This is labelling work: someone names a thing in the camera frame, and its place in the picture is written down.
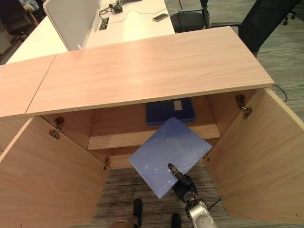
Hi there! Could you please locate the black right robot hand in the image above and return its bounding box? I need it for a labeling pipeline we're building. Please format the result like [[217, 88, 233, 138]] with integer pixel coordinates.
[[168, 163, 198, 202]]

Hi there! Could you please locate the dark blue labelled folder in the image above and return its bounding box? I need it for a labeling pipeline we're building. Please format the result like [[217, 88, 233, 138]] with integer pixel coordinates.
[[145, 98, 197, 127]]

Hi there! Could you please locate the wooden cabinet door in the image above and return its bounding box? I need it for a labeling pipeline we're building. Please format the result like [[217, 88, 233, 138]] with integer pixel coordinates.
[[206, 87, 304, 225], [0, 116, 113, 228]]

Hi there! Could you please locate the wooden cabinet shelf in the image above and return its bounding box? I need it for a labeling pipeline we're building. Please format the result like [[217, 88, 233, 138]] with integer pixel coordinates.
[[87, 123, 221, 151]]

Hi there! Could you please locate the wooden office cabinet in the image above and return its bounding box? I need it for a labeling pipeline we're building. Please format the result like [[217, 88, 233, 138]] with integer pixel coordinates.
[[25, 26, 276, 171]]

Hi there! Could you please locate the white office desk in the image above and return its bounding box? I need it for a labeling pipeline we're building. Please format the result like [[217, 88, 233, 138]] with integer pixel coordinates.
[[4, 0, 176, 65]]

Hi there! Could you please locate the black mesh office chair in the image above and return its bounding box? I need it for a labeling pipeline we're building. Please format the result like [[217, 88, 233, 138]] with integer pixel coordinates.
[[209, 0, 298, 58]]

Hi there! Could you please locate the adjacent wooden cabinet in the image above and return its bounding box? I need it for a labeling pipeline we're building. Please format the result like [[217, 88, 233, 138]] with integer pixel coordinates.
[[0, 54, 58, 119]]

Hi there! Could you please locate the dark office chair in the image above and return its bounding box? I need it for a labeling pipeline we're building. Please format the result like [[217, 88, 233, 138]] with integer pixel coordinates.
[[0, 0, 46, 44]]

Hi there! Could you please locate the dark right robot foot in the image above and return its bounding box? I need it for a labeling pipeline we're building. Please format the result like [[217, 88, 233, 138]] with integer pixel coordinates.
[[171, 213, 182, 228]]

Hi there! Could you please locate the dark robot foot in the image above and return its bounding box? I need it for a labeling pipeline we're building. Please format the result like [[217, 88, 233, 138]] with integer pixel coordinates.
[[132, 199, 143, 224], [171, 213, 182, 228]]

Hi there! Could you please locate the dark left robot foot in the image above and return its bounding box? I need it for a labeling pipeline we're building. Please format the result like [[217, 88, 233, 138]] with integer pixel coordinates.
[[132, 199, 143, 224]]

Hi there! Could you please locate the smartphone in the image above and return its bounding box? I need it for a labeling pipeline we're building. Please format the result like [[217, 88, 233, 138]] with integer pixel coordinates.
[[152, 13, 169, 23]]

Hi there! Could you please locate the small black electronic gadget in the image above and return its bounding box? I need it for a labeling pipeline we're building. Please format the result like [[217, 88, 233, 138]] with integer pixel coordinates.
[[108, 0, 124, 14]]

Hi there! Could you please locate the white desk divider panel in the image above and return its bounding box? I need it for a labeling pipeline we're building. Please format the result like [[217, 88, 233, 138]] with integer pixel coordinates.
[[42, 0, 101, 52]]

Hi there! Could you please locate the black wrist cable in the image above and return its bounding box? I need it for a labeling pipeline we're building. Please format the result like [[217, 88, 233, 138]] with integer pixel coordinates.
[[206, 198, 224, 211]]

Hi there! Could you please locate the black floor cable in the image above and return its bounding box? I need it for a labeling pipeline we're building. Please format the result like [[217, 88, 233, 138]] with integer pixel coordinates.
[[272, 84, 288, 102]]

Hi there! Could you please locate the white cable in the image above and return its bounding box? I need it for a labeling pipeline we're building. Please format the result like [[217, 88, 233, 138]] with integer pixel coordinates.
[[99, 6, 155, 25]]

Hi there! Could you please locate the desk cable socket box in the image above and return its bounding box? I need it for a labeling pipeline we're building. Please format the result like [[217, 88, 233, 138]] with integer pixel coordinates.
[[98, 17, 110, 31]]

